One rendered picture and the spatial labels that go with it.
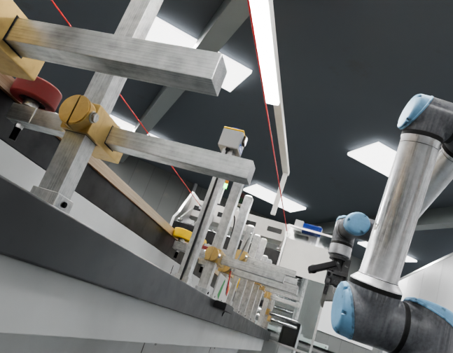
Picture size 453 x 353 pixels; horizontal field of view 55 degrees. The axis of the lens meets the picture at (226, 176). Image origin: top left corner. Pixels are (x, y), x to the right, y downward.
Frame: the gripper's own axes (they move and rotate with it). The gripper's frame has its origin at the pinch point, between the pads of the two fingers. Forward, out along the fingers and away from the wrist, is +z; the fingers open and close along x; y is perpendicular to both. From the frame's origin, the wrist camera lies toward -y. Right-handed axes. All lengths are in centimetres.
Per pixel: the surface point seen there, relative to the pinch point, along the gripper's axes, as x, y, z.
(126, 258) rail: -105, -39, 15
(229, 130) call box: -57, -43, -38
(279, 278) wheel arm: -26.0, -16.7, -1.0
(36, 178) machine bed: -107, -63, 5
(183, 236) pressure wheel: -27, -55, -5
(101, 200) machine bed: -81, -63, 1
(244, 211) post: -4.7, -40.5, -26.4
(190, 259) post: -56, -41, 6
